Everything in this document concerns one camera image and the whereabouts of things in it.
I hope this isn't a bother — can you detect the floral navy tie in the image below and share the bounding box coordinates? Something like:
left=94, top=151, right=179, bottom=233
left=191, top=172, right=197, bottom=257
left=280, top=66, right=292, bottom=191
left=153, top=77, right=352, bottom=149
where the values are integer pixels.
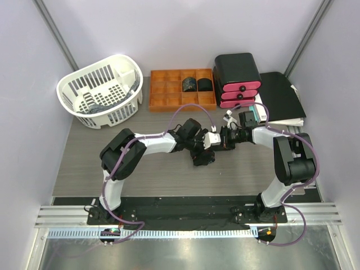
left=192, top=150, right=215, bottom=167

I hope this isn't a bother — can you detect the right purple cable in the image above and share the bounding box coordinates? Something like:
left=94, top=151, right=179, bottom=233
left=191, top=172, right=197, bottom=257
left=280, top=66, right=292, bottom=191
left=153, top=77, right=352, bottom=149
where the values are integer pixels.
left=227, top=102, right=321, bottom=247

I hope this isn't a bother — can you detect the blue patterned tie in basket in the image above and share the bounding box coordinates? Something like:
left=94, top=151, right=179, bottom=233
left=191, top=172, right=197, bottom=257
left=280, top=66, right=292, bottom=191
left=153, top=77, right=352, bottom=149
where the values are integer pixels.
left=87, top=80, right=140, bottom=114

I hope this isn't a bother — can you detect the rolled black tie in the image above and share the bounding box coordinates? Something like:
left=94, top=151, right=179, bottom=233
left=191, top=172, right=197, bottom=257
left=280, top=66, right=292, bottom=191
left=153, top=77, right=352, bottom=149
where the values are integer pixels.
left=197, top=78, right=213, bottom=92

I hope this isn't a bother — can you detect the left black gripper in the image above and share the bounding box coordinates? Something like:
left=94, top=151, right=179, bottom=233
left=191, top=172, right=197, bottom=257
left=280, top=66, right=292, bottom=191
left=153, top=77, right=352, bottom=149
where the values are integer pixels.
left=185, top=130, right=213, bottom=166

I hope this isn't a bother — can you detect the white plastic basket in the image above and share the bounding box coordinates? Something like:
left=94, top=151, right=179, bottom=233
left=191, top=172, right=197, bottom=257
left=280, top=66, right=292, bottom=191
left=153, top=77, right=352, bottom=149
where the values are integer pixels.
left=56, top=54, right=143, bottom=129

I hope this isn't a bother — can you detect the black folder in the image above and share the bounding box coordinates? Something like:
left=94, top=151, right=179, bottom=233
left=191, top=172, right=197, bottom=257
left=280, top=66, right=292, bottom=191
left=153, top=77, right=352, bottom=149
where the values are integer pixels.
left=258, top=71, right=306, bottom=122

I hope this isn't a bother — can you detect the white teal booklet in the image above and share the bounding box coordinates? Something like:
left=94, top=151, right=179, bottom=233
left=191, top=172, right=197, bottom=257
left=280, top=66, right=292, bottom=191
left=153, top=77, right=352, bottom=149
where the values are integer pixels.
left=250, top=92, right=307, bottom=127

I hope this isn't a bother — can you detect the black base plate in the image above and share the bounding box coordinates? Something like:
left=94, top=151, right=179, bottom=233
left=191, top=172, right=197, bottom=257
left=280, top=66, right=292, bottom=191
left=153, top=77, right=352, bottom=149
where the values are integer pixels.
left=87, top=195, right=288, bottom=226

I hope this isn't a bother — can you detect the white slotted cable duct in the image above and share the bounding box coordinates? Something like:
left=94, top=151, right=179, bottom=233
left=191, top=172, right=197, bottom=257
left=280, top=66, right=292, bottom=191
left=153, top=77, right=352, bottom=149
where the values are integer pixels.
left=47, top=227, right=258, bottom=240

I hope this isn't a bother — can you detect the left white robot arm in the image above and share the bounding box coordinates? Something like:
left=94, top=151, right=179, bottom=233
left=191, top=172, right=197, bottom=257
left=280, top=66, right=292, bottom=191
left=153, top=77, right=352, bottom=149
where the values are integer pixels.
left=100, top=118, right=215, bottom=224

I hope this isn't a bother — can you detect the orange compartment tray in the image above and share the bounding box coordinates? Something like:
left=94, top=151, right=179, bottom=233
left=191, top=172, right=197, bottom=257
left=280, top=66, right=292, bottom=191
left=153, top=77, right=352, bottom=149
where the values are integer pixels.
left=148, top=69, right=217, bottom=113

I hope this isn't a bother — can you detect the rolled dark patterned tie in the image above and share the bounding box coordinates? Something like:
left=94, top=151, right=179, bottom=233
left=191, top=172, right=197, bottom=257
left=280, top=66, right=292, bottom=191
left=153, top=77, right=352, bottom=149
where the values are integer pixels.
left=182, top=76, right=197, bottom=92

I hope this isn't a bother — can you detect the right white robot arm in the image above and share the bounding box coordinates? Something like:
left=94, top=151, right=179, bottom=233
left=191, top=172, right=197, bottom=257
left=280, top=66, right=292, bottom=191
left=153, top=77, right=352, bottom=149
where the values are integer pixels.
left=219, top=110, right=318, bottom=223

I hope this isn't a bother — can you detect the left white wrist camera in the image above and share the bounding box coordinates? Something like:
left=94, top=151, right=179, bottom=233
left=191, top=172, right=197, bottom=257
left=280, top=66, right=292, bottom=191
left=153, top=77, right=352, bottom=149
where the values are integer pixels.
left=203, top=126, right=221, bottom=150

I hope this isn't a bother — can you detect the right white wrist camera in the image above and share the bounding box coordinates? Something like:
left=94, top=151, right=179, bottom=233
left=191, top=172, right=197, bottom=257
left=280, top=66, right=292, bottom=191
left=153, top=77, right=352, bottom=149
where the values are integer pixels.
left=223, top=110, right=238, bottom=130

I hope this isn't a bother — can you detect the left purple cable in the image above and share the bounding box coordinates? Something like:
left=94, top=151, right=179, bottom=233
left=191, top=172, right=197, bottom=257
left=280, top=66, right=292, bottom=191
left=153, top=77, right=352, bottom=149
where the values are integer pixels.
left=101, top=103, right=217, bottom=245

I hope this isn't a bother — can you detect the purple cable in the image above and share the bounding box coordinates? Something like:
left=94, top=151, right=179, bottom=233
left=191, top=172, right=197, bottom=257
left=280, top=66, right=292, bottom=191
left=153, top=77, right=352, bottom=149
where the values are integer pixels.
left=227, top=102, right=321, bottom=247
left=101, top=103, right=217, bottom=245

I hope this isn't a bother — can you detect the black pink drawer unit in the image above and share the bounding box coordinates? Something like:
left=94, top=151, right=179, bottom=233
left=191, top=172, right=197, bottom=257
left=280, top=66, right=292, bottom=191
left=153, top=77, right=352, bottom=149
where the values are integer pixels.
left=213, top=53, right=262, bottom=109

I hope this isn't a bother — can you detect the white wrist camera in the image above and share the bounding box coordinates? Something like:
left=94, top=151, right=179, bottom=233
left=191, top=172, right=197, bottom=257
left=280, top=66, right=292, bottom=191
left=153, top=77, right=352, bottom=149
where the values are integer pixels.
left=203, top=126, right=221, bottom=150
left=223, top=110, right=238, bottom=130

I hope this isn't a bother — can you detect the aluminium frame rail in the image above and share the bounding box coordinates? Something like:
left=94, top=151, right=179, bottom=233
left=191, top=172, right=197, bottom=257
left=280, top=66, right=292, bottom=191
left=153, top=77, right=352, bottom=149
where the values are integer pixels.
left=35, top=205, right=91, bottom=227

